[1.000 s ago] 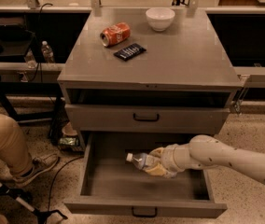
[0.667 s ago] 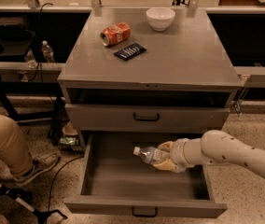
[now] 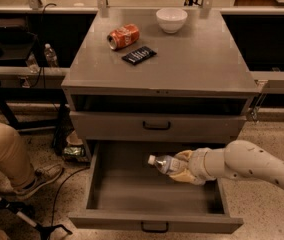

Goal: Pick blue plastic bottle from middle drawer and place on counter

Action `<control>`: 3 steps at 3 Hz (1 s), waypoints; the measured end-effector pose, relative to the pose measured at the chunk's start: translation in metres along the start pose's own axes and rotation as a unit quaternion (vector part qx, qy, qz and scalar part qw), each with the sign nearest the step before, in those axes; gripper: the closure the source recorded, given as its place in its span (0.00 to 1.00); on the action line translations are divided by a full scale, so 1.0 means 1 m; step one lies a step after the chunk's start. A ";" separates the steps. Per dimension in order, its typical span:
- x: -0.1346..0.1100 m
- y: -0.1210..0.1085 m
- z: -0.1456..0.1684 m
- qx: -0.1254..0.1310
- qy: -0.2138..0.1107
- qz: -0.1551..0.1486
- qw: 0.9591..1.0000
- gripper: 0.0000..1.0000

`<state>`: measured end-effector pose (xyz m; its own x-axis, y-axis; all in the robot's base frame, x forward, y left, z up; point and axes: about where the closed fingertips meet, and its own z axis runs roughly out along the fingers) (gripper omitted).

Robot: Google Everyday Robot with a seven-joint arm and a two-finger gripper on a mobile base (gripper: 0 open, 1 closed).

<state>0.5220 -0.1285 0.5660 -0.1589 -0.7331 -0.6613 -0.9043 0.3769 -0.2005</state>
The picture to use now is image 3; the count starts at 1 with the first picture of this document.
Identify grey drawer cabinet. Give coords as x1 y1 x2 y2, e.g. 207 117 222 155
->
61 8 261 164

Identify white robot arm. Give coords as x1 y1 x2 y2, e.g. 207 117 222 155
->
170 140 284 190

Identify black hanging cable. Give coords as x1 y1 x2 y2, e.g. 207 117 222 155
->
31 2 58 89

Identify person leg beige trousers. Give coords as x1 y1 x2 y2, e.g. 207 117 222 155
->
0 123 35 190

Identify dark blue snack packet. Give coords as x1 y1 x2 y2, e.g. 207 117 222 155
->
121 46 156 65

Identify black floor cable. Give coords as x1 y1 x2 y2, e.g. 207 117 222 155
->
50 165 91 228

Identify small clear bottle on shelf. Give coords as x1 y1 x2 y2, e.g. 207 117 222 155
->
26 53 40 74

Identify clear plastic water bottle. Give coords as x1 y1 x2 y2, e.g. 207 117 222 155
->
148 155 187 175

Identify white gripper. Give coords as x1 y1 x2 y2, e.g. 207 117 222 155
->
169 148 215 185

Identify closed grey upper drawer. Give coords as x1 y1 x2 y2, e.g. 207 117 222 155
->
70 111 246 143

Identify grey sneaker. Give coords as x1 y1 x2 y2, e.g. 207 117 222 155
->
14 164 64 200

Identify green packet on floor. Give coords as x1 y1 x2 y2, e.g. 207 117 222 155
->
62 146 88 162

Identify water bottle on shelf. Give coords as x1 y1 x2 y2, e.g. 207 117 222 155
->
44 43 59 68

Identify white ceramic bowl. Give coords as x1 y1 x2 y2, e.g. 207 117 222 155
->
156 8 188 34

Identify black chair base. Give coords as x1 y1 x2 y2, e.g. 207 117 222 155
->
0 197 73 240

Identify open grey lower drawer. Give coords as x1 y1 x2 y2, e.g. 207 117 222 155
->
69 141 243 234

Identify red soda can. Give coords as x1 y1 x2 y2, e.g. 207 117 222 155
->
107 24 140 50

